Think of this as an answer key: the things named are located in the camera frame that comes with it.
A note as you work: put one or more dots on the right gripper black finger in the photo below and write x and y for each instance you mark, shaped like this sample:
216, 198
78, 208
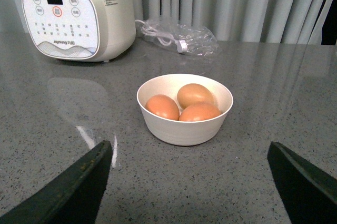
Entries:
72, 197

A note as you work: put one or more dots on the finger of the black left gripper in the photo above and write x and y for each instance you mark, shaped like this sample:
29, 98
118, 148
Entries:
307, 192

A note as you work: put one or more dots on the brown egg bowl left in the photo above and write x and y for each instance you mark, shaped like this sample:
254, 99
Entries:
163, 106

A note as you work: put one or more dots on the brown egg bowl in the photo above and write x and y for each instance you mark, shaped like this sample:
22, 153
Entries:
193, 93
199, 112
163, 106

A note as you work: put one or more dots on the brown egg bowl front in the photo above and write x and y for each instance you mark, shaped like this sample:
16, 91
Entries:
199, 112

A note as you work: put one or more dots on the brown egg bowl back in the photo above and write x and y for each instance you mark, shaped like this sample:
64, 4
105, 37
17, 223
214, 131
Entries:
193, 93

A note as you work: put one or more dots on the white bowl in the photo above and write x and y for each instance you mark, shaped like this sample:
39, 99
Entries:
178, 132

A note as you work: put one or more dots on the white Joyoung soymilk maker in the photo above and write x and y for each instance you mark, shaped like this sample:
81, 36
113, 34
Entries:
81, 30

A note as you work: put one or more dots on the clear plastic bag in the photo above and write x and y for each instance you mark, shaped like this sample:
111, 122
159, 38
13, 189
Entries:
168, 34

